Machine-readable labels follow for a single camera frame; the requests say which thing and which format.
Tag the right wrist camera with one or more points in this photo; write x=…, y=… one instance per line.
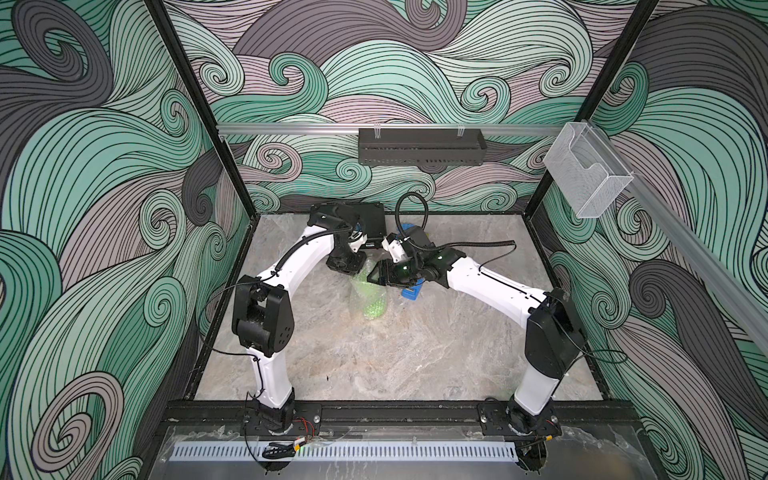
x=394, y=246

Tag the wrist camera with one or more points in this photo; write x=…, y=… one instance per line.
x=394, y=246
x=357, y=241

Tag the white slotted cable duct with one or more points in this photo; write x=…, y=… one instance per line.
x=355, y=450

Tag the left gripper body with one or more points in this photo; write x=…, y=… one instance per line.
x=347, y=261

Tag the black wall-mounted tray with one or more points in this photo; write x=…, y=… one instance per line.
x=421, y=148

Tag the clear acrylic wall bin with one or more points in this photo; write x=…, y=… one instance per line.
x=587, y=168

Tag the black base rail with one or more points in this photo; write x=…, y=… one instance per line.
x=496, y=413

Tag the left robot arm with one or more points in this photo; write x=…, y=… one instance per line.
x=263, y=319

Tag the black carrying case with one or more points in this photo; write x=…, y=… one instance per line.
x=368, y=218

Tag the clear bubble wrap sheet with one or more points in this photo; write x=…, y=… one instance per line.
x=354, y=306

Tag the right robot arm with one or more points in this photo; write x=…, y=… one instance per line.
x=554, y=338

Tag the aluminium rail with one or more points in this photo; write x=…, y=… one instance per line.
x=706, y=223
x=304, y=128

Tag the aluminium right side rail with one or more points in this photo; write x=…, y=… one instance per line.
x=706, y=223

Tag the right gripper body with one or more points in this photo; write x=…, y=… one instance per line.
x=402, y=274

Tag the aluminium back rail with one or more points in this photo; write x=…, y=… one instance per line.
x=304, y=128

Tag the green plastic wine glass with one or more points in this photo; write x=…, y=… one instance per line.
x=372, y=299

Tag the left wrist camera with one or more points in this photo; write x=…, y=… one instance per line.
x=357, y=241

